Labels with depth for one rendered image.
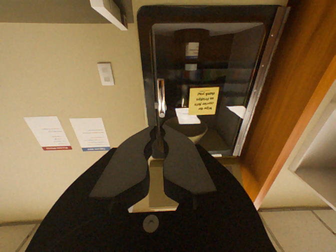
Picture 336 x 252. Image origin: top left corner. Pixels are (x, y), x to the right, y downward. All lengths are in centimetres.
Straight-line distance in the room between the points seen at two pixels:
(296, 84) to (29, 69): 114
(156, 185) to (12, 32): 97
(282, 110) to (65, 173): 145
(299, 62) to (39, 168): 161
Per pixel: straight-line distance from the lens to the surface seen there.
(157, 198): 47
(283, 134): 45
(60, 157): 131
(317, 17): 45
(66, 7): 63
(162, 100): 29
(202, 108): 37
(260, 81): 42
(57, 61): 95
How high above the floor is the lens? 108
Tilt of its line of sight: 29 degrees up
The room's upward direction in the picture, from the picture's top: 179 degrees clockwise
